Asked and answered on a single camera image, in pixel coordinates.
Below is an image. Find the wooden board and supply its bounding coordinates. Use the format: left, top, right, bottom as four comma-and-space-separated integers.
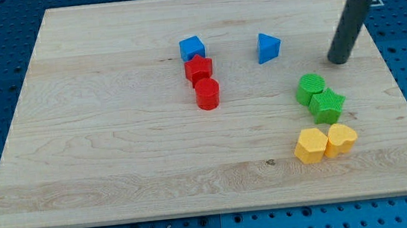
0, 0, 407, 228

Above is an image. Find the green star block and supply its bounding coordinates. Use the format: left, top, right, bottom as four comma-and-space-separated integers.
309, 88, 346, 124

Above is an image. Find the blue cube block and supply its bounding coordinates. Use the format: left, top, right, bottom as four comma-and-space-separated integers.
179, 36, 206, 62

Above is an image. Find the red cylinder block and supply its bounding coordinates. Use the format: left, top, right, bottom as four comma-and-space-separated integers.
195, 77, 220, 110

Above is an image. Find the blue triangle block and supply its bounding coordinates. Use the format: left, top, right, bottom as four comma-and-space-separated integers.
257, 33, 281, 64

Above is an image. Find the yellow hexagon block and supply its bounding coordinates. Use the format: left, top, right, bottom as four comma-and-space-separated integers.
294, 128, 328, 164

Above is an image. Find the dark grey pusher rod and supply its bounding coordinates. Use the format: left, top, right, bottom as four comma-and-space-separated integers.
327, 0, 372, 65

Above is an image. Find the yellow heart block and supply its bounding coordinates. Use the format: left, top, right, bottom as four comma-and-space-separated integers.
324, 124, 359, 158

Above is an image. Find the red star block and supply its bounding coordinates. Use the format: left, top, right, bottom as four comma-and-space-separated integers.
184, 54, 213, 87

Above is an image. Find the green cylinder block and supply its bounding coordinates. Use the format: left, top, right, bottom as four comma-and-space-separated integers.
295, 73, 326, 107

